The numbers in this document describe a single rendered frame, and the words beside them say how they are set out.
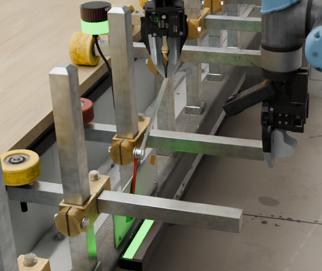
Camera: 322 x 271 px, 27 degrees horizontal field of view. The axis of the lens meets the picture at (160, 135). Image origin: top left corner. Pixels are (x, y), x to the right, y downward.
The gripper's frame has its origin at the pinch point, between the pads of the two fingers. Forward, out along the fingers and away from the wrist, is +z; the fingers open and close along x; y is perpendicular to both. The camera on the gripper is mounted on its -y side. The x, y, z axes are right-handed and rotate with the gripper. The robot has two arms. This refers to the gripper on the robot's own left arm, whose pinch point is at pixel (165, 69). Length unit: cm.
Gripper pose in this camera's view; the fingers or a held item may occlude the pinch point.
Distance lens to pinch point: 132.5
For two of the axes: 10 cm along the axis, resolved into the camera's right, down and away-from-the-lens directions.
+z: 0.4, 9.1, 4.2
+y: 0.4, 4.2, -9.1
